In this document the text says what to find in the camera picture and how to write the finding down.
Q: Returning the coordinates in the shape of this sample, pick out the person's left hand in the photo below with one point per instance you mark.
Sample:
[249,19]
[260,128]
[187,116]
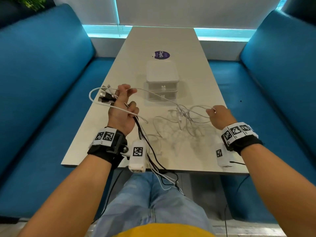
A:
[121,118]

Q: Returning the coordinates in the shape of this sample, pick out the person's right hand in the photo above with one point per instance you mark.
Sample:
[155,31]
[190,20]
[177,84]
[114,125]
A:
[222,118]

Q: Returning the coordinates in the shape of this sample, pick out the white mini drawer box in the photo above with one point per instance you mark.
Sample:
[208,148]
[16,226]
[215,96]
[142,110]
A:
[161,71]

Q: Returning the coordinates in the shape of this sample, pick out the person's right forearm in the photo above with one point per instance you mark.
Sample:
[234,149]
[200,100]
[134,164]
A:
[281,194]

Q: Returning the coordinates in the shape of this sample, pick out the person's left forearm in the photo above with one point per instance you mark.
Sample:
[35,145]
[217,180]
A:
[64,194]

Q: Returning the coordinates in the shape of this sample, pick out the white table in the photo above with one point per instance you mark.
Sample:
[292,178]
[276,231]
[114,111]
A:
[98,135]

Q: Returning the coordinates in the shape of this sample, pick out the black marker wristband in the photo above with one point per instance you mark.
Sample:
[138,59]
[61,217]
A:
[247,143]
[103,153]

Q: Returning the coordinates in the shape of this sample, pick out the blue sofa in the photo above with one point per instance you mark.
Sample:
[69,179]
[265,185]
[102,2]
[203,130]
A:
[279,83]
[44,83]

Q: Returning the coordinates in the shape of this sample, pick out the round purple sticker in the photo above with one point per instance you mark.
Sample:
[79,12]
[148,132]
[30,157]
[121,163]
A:
[160,55]

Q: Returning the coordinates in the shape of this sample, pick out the grey metal table base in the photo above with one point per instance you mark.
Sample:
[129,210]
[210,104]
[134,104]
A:
[205,194]

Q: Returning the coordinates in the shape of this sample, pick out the light blue jeans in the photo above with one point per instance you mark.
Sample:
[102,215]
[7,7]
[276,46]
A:
[138,204]

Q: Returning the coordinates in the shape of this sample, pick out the yellow shirt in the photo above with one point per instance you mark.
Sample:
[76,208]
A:
[163,232]

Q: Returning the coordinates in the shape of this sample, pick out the green artificial plant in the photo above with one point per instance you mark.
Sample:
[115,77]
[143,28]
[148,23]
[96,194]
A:
[34,2]

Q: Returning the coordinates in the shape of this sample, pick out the cyan wall light strips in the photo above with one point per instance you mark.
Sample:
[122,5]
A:
[103,30]

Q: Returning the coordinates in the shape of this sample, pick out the silver metal floor rail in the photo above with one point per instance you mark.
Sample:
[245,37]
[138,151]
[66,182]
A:
[247,224]

